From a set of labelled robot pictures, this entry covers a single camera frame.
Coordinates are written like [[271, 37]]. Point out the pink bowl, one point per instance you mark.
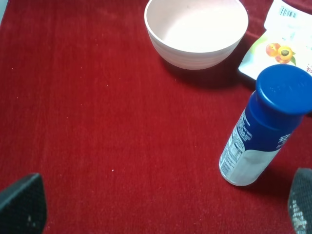
[[195, 34]]

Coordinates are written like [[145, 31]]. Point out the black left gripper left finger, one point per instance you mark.
[[23, 208]]

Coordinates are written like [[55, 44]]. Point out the white snack packet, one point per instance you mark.
[[287, 40]]

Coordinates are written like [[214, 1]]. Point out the blue-capped white bottle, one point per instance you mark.
[[282, 97]]

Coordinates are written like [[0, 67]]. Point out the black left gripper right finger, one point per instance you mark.
[[300, 201]]

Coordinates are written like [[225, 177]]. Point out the red velvet tablecloth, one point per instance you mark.
[[125, 142]]

